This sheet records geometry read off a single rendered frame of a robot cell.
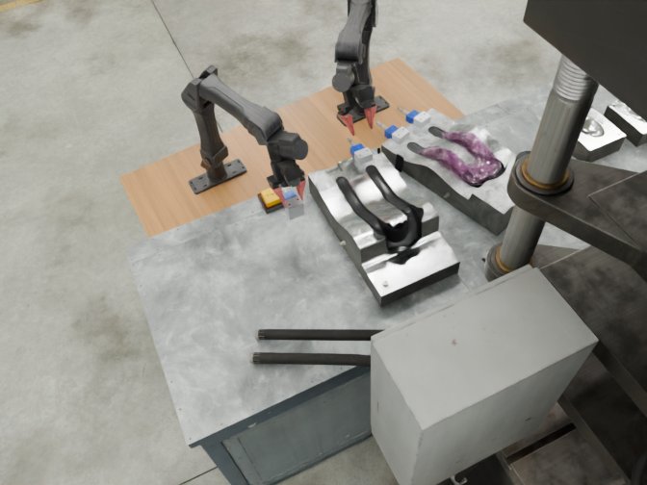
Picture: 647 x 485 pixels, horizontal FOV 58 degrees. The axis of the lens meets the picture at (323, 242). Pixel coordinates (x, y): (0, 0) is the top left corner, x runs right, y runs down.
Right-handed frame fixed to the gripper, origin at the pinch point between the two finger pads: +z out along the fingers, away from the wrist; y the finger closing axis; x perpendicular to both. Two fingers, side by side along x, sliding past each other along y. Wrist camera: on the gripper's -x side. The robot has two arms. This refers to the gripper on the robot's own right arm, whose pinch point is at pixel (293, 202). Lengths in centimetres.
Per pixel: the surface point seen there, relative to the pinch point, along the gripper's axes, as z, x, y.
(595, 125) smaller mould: 11, -6, 107
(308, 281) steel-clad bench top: 21.7, -9.7, -4.4
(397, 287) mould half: 23.8, -27.9, 15.8
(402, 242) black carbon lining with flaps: 17.0, -17.6, 24.6
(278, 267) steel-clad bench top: 17.7, -1.6, -10.4
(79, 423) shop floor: 81, 54, -99
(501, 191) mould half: 13, -19, 59
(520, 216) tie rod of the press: -16, -80, 21
